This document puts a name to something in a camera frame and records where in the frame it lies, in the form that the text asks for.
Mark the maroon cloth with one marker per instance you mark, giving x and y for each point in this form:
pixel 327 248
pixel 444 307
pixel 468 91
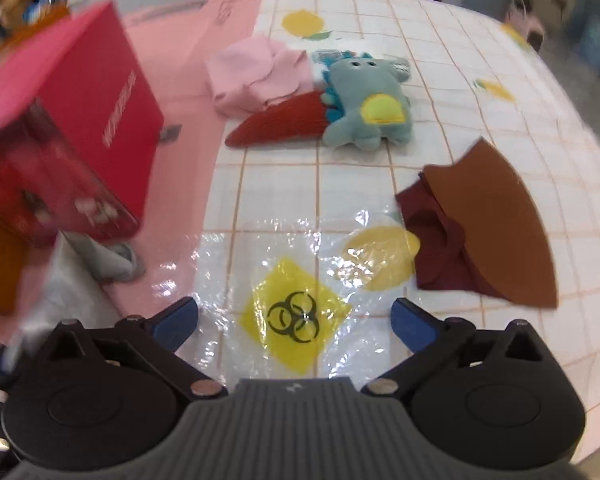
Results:
pixel 430 250

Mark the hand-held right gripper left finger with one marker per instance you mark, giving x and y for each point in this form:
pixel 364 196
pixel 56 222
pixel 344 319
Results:
pixel 177 322

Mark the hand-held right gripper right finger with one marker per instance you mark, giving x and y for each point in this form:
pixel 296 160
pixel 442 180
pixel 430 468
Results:
pixel 412 327

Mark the pink heater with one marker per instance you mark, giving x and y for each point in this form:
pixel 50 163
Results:
pixel 525 22

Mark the clear plastic bag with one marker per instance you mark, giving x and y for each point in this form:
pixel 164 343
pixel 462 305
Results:
pixel 300 320

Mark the red knitted pouch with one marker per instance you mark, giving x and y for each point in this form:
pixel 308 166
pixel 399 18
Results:
pixel 280 120

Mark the brown cloth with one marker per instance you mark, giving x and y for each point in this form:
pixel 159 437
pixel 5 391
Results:
pixel 500 220

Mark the blue water bottle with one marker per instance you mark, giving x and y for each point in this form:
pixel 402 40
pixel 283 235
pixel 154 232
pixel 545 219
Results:
pixel 597 42

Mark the grey cloth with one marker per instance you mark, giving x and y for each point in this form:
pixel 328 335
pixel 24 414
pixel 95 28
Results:
pixel 105 260

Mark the pink cloth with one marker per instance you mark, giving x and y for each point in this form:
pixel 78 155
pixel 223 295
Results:
pixel 250 75

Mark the blue plush animal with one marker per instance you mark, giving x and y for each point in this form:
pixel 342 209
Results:
pixel 360 85

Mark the red box with clear front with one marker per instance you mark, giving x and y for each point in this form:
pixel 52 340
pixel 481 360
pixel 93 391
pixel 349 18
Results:
pixel 105 110

